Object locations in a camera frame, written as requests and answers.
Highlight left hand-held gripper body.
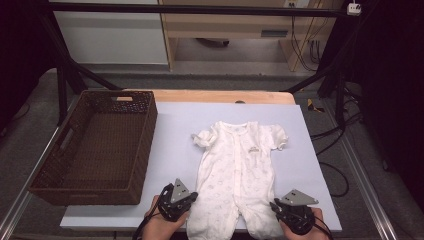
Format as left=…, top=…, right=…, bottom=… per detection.
left=157, top=178, right=194, bottom=223

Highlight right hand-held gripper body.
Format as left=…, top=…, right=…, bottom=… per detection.
left=276, top=189, right=319, bottom=236

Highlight white baby romper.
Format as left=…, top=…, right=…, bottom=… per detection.
left=185, top=120, right=289, bottom=240

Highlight brown woven basket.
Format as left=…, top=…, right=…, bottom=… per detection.
left=27, top=89, right=159, bottom=206

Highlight person's left hand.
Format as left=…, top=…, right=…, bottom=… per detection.
left=142, top=195, right=190, bottom=240

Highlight person's right hand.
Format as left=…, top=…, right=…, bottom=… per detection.
left=279, top=207, right=331, bottom=240

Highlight yellow and black tape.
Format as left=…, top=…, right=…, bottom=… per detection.
left=306, top=98, right=326, bottom=114

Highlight black metal stand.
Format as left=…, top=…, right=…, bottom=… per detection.
left=36, top=9, right=123, bottom=127
left=283, top=0, right=381, bottom=130

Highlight black curtain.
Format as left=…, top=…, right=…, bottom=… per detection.
left=346, top=0, right=424, bottom=214

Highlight white cabinet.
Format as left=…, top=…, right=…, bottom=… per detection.
left=49, top=0, right=169, bottom=66

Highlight light wooden desk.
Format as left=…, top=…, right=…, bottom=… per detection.
left=158, top=0, right=345, bottom=73

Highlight small white device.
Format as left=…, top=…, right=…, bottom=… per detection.
left=346, top=2, right=363, bottom=17

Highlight right hand-held gripper cable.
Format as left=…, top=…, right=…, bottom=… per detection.
left=311, top=213, right=334, bottom=240

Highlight hand-held gripper cable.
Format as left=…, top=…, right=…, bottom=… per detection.
left=311, top=213, right=334, bottom=240
left=132, top=184, right=171, bottom=240

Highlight left hand-held gripper cable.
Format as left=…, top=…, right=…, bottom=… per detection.
left=132, top=184, right=171, bottom=240

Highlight black looped floor cable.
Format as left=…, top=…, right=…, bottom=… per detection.
left=318, top=161, right=350, bottom=198

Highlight bundle of black floor cables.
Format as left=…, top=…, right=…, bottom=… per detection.
left=309, top=84, right=364, bottom=157

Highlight aluminium rail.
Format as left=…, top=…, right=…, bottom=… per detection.
left=0, top=96, right=81, bottom=240
left=328, top=109, right=399, bottom=240

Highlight black cables under desk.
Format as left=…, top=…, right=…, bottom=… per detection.
left=289, top=15, right=323, bottom=73

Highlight black horizontal frame bar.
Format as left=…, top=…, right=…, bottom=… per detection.
left=49, top=1, right=351, bottom=18

